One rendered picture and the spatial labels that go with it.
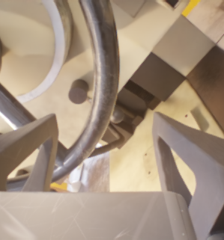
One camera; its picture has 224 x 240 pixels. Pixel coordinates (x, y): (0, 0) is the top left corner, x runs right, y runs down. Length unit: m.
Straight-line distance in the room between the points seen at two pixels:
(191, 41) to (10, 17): 0.97
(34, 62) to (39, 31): 0.05
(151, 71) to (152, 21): 0.75
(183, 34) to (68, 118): 0.80
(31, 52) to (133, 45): 0.20
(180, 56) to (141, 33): 0.76
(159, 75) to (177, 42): 0.19
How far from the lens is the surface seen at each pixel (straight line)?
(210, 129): 0.91
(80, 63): 0.45
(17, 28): 0.33
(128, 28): 0.43
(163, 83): 1.22
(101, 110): 0.22
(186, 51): 1.19
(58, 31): 0.34
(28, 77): 0.36
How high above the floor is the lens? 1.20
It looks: 19 degrees down
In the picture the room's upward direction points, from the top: 60 degrees counter-clockwise
